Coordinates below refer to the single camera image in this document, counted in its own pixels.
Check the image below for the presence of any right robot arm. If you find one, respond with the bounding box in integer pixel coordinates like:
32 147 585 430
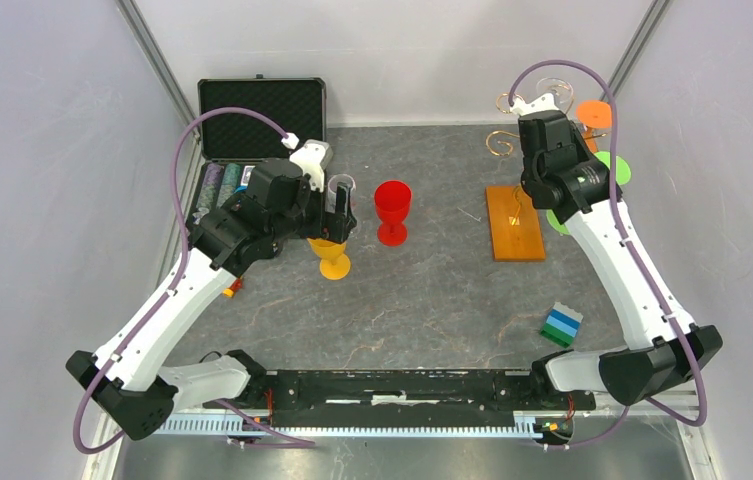
518 109 723 408

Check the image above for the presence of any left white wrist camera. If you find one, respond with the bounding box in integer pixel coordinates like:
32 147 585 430
289 140 333 193

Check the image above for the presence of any orange wine glass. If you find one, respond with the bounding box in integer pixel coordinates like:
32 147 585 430
575 100 612 153

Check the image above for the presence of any blue green brick stack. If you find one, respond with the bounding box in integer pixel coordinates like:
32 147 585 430
539 302 584 348

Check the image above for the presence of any red wine glass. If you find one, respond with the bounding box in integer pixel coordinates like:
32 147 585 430
374 180 412 247

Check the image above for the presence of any yellow wine glass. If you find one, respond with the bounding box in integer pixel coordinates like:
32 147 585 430
308 239 351 280

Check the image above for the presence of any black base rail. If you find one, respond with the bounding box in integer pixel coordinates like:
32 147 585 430
157 367 642 442

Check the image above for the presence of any black poker chip case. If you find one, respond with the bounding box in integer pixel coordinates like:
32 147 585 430
187 74 327 228

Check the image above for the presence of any gold wire glass rack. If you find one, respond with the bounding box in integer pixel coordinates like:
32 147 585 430
485 93 583 262

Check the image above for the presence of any toy brick car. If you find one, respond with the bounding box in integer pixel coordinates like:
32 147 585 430
222 278 243 298

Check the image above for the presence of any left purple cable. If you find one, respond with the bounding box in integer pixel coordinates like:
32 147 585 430
72 107 294 456

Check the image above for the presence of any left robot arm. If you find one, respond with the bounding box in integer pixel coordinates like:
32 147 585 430
65 160 357 440

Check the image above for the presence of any clear glass on rack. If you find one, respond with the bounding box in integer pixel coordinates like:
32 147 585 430
536 77 574 111

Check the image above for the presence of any green wine glass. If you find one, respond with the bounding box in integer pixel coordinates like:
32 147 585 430
546 150 632 236

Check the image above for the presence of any clear wine glass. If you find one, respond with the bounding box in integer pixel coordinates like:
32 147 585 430
327 173 356 198

